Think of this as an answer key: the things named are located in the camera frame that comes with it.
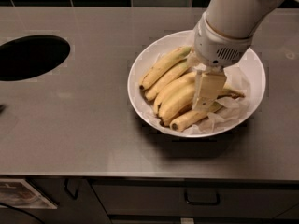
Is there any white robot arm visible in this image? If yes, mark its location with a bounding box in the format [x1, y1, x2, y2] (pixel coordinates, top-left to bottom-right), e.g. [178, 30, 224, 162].
[189, 0, 299, 111]

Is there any hidden lower yellow banana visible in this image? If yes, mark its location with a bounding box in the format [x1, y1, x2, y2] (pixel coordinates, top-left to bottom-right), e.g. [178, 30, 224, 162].
[160, 104, 192, 127]

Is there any white round bowl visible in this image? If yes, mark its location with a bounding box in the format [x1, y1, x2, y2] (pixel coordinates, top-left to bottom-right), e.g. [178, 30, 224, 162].
[126, 29, 266, 139]

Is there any bottom yellow banana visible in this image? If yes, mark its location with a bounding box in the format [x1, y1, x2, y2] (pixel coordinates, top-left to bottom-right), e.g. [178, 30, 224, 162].
[169, 102, 222, 132]

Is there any grey cabinet door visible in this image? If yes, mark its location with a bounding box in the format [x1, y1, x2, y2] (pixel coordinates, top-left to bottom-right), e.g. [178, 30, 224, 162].
[0, 175, 111, 224]

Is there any white paper liner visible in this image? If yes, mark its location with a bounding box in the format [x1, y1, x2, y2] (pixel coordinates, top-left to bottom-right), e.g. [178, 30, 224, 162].
[140, 31, 252, 136]

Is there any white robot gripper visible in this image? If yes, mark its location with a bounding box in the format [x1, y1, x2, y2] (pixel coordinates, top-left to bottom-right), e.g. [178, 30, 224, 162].
[187, 13, 252, 111]

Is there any black drawer handle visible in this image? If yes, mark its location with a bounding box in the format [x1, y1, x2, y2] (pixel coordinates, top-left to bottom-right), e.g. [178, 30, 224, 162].
[184, 189, 221, 206]

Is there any black cabinet door handle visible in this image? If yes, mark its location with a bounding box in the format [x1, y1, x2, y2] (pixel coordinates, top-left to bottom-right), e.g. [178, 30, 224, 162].
[64, 178, 79, 201]

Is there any large yellow banana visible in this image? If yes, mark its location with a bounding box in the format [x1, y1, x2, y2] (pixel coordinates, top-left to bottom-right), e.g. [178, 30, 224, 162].
[158, 82, 246, 122]

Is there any grey drawer front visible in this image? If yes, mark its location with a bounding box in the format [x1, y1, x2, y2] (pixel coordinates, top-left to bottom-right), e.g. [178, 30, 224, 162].
[93, 182, 299, 218]

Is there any printed paper sheet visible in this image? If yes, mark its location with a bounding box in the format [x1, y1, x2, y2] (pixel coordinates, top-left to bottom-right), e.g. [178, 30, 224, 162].
[0, 178, 57, 209]

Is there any dark round counter hole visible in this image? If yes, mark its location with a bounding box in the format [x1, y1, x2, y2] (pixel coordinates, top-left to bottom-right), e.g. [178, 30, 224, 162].
[0, 35, 70, 81]

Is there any top yellow banana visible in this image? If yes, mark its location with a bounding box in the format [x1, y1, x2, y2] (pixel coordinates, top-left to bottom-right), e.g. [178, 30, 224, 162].
[138, 46, 192, 91]

